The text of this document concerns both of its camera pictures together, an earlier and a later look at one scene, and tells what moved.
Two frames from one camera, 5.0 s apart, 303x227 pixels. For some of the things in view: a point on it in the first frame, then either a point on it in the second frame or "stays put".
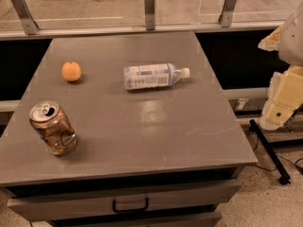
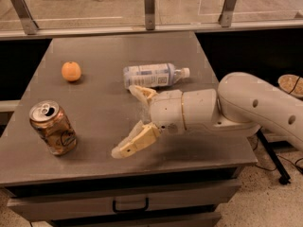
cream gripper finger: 272,42 to 142,93
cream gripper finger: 285,96 to 143,135
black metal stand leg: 275,158 stays put
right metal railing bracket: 229,5 stays put
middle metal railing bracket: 150,8 stays put
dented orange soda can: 50,123 stays put
